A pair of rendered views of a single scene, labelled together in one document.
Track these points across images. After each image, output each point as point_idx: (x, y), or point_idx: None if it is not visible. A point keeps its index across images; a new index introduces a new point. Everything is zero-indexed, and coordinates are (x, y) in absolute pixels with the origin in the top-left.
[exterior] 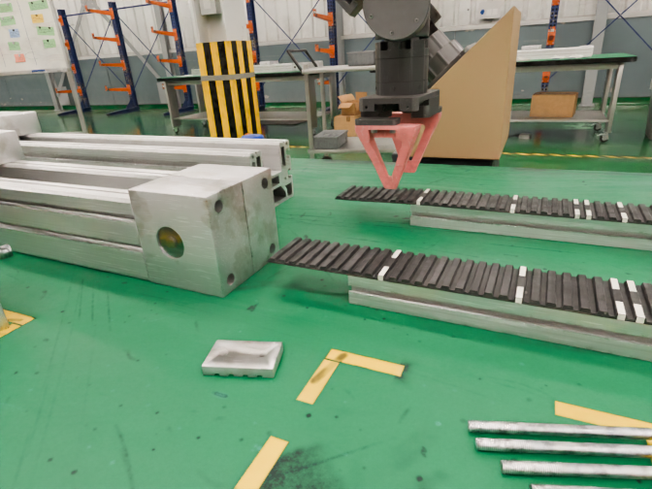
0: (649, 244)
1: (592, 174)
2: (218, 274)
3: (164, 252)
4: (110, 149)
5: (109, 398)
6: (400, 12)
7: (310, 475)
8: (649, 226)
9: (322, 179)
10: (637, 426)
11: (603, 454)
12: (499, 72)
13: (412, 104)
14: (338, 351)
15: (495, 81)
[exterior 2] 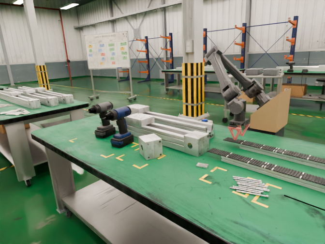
0: (288, 159)
1: (298, 141)
2: (198, 152)
3: (188, 147)
4: (171, 121)
5: (183, 167)
6: (236, 110)
7: (211, 177)
8: (288, 155)
9: (222, 133)
10: None
11: (249, 181)
12: (275, 109)
13: (239, 124)
14: (217, 167)
15: (274, 111)
